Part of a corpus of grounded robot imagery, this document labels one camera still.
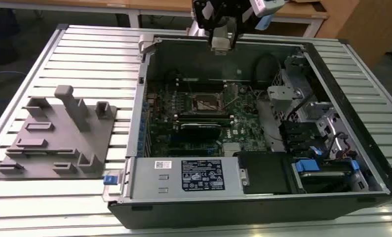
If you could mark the perforated metal drive cage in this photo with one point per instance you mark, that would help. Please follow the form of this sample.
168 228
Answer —
291 79

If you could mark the green motherboard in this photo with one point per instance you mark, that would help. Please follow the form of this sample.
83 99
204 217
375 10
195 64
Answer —
248 123

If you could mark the blue plastic tab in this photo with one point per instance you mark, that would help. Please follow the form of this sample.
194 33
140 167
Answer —
354 165

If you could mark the wooden cabinet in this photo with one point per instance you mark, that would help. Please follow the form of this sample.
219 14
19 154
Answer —
363 29

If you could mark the black office chair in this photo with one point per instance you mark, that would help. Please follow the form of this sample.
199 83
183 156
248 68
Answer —
2 37

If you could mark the silver power supply unit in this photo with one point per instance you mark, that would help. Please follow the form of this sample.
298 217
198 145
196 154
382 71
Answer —
143 177

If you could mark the grey case latch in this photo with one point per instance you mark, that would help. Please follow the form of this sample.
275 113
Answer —
147 43

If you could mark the small blue clip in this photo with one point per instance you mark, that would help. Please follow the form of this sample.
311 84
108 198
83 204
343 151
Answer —
316 150

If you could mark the black PC case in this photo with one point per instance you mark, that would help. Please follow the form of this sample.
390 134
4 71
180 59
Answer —
215 214

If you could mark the black graphics card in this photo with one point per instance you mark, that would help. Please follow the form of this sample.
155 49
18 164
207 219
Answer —
199 134

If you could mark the silver metal bracket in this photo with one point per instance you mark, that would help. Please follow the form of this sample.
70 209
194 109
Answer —
283 92

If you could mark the wooden desk white frame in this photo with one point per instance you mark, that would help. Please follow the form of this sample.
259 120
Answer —
67 3
300 14

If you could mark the blue plastic latch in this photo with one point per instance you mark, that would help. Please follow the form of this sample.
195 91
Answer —
110 180

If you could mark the silver chipset heatsink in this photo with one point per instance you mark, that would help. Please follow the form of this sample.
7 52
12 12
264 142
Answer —
231 148

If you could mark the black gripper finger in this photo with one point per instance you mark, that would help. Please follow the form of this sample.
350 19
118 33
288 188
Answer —
236 32
212 37

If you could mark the black plastic shroud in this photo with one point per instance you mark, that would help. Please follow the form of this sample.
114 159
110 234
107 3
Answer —
268 172

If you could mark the grey parts rack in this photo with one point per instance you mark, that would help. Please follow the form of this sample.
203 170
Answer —
67 148

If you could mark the hard disk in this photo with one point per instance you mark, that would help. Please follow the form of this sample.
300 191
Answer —
324 182

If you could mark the silver CPU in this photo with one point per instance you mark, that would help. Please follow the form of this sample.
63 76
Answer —
223 45

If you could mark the green RAM stick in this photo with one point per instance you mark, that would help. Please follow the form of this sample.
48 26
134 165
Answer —
39 153

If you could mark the CPU socket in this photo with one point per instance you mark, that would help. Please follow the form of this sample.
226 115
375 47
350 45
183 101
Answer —
206 103

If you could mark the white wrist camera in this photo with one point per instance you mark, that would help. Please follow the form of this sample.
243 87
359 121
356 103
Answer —
268 7

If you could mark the black RAM slot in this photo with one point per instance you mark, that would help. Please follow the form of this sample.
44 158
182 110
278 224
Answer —
202 83
215 119
202 88
215 114

